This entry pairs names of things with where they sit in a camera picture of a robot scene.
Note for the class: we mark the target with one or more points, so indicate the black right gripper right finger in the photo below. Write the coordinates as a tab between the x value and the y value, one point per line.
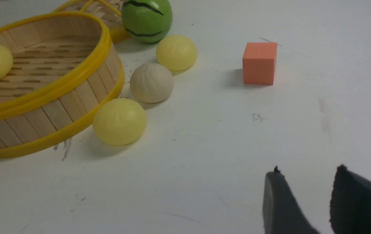
350	204

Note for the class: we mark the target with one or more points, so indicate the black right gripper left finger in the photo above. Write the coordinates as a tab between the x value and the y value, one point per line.
280	210

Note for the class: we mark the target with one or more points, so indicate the white bun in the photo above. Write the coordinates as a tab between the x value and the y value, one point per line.
151	83

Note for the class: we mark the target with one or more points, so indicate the bamboo steamer tray yellow rim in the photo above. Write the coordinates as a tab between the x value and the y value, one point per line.
65	68

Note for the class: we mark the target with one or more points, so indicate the woven bamboo steamer lid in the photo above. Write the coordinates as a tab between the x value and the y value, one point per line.
109	11

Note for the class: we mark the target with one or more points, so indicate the orange foam cube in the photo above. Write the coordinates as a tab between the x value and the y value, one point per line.
259	63

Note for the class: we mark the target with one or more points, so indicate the green watermelon toy ball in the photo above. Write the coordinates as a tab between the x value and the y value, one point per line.
148	21

